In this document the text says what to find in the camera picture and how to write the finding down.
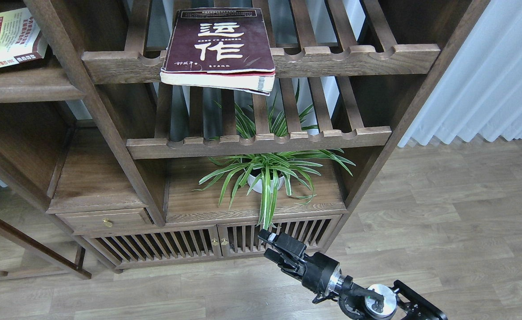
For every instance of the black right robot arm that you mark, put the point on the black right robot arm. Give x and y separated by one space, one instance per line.
380 302

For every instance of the white plant pot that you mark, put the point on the white plant pot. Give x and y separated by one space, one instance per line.
255 182

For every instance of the maroon book white characters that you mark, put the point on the maroon book white characters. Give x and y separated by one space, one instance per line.
224 48

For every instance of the dark wooden bookshelf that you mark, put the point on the dark wooden bookshelf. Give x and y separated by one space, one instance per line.
84 136

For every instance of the dark wooden side frame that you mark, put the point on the dark wooden side frame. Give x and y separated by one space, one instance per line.
60 264

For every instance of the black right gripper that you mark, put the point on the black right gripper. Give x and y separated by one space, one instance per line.
318 273

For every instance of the white pleated curtain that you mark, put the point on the white pleated curtain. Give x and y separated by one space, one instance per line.
480 94

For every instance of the green spider plant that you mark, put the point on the green spider plant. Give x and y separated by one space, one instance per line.
297 167

